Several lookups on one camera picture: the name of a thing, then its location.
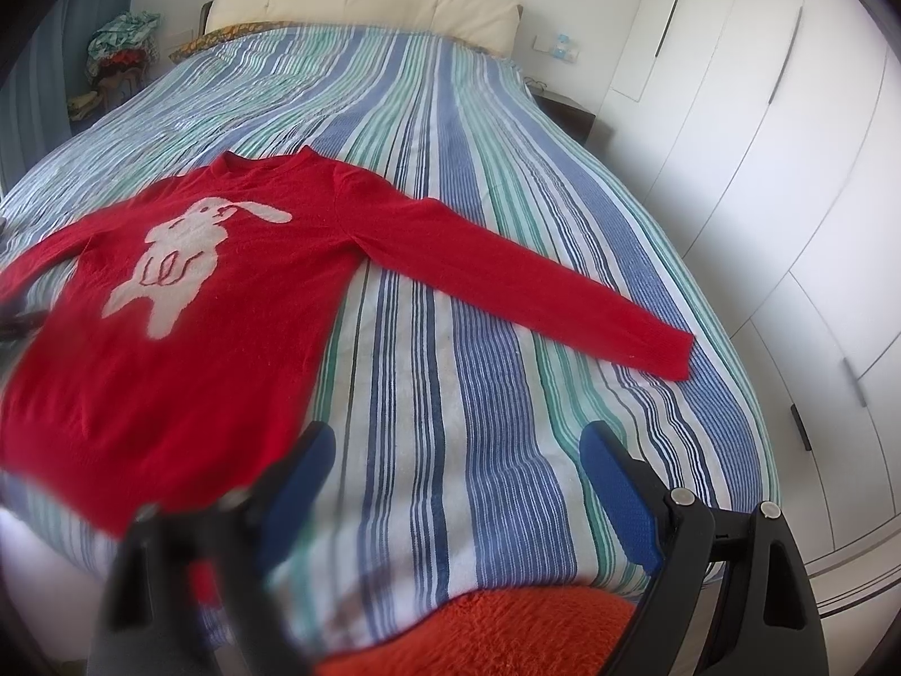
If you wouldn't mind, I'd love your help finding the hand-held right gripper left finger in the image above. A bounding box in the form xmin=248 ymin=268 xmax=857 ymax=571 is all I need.
xmin=88 ymin=421 xmax=337 ymax=676

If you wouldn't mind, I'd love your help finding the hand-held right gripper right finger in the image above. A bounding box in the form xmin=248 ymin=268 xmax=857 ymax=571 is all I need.
xmin=578 ymin=421 xmax=828 ymax=676

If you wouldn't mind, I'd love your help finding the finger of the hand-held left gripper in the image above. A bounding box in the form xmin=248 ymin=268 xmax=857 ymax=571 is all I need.
xmin=0 ymin=301 xmax=44 ymax=333

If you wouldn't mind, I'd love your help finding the red sweater with white rabbit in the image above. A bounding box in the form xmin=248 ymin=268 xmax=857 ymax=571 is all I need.
xmin=0 ymin=146 xmax=698 ymax=536

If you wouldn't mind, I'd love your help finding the pile of colourful clothes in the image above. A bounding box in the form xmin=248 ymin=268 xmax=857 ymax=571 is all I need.
xmin=66 ymin=10 xmax=163 ymax=124

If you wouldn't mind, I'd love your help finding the person's orange fluffy clothing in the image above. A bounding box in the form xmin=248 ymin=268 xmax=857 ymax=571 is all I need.
xmin=313 ymin=581 xmax=645 ymax=676

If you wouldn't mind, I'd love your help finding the blue green striped bedspread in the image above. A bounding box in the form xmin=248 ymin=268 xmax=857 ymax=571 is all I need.
xmin=0 ymin=23 xmax=781 ymax=656

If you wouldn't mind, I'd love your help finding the blue curtain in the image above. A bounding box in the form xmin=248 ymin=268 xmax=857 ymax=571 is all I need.
xmin=0 ymin=0 xmax=142 ymax=191

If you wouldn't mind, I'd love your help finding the white bed base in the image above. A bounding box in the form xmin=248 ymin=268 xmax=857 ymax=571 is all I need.
xmin=0 ymin=500 xmax=128 ymax=656

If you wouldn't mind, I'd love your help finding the yellow patterned pillow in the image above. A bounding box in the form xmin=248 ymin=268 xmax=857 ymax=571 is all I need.
xmin=169 ymin=20 xmax=311 ymax=64

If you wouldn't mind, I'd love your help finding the white wardrobe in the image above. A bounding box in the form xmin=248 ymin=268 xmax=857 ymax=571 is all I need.
xmin=609 ymin=0 xmax=901 ymax=621

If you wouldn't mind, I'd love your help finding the dark nightstand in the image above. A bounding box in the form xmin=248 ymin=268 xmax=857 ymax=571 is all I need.
xmin=529 ymin=88 xmax=613 ymax=149

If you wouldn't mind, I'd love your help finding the cream padded headboard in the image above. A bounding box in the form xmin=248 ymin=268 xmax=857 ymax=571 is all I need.
xmin=200 ymin=0 xmax=525 ymax=59

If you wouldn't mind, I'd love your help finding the white wall socket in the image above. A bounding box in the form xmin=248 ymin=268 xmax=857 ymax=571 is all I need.
xmin=533 ymin=32 xmax=585 ymax=59

